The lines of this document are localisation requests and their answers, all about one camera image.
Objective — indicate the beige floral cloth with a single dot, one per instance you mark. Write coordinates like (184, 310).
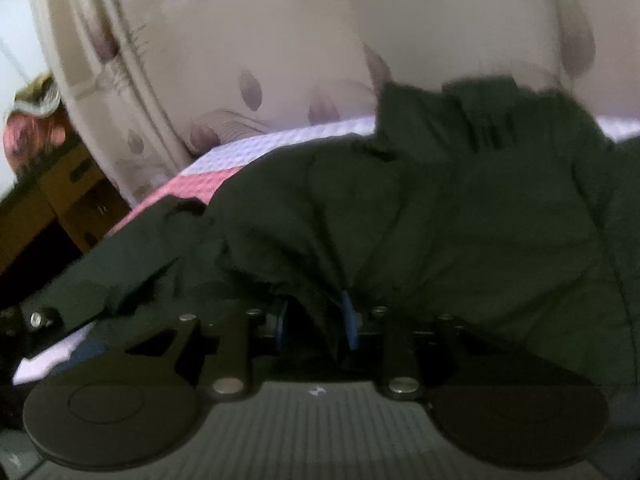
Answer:
(280, 35)

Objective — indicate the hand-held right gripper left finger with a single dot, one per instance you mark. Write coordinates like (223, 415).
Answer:
(283, 326)

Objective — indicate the pink and white checkered blanket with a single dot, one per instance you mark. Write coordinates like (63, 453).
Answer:
(226, 161)

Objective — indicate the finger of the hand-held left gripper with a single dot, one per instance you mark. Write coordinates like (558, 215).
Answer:
(36, 331)

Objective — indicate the pile of colourful cloth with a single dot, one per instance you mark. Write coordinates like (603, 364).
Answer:
(31, 125)

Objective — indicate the wooden cabinet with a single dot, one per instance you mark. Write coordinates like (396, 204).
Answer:
(60, 185)

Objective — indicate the dark green jacket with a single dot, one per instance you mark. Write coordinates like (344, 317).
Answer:
(450, 240)

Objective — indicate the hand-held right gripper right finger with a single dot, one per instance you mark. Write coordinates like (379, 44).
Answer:
(352, 321)

